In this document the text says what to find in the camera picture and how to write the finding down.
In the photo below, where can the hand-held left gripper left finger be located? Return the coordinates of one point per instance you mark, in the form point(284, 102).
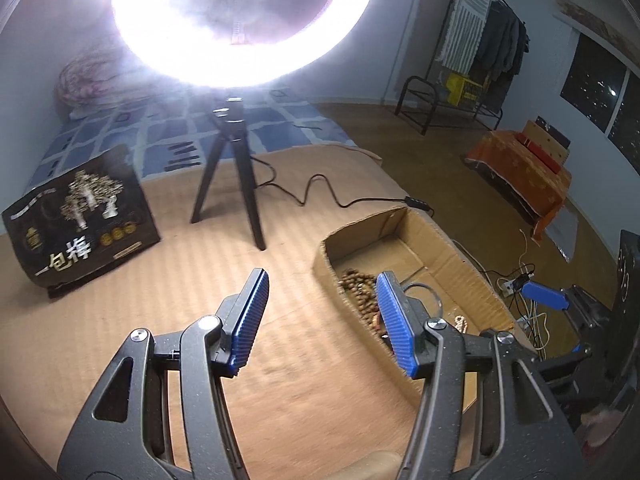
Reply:
point(247, 320)

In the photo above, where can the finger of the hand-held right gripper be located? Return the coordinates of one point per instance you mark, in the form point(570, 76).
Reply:
point(545, 296)
point(570, 357)

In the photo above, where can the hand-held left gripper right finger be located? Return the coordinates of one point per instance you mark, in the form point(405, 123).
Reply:
point(395, 325)

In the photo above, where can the white power strip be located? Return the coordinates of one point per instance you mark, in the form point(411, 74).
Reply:
point(511, 286)

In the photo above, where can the grey flat board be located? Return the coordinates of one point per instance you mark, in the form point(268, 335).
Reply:
point(562, 235)

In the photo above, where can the orange cloth covered table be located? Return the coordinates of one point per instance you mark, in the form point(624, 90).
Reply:
point(515, 175)

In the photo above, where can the red flat box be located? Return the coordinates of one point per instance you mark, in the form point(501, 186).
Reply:
point(540, 154)

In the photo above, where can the small cardboard box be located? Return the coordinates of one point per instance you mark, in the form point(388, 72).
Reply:
point(542, 136)

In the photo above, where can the black tripod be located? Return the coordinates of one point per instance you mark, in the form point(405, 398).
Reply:
point(235, 150)

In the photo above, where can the black snack bag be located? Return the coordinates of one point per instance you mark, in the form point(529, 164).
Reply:
point(85, 240)

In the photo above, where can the black clothes rack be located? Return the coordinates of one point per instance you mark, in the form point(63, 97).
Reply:
point(500, 105)

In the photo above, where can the blue patterned bedsheet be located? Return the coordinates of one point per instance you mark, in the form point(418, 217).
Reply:
point(150, 130)

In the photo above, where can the dark window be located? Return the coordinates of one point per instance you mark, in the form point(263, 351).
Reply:
point(595, 80)

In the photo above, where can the yellow crate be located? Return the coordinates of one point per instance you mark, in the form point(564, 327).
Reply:
point(462, 90)

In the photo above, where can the black metal shoe rack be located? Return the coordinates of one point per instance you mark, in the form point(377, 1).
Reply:
point(415, 90)

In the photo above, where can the dark hanging clothes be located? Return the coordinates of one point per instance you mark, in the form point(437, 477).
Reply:
point(502, 42)

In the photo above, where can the striped towel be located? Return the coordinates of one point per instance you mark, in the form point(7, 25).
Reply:
point(467, 20)

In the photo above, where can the brown door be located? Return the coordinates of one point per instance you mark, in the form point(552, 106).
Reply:
point(425, 35)

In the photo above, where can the rolled floral quilt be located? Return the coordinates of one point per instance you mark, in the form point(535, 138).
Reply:
point(80, 85)

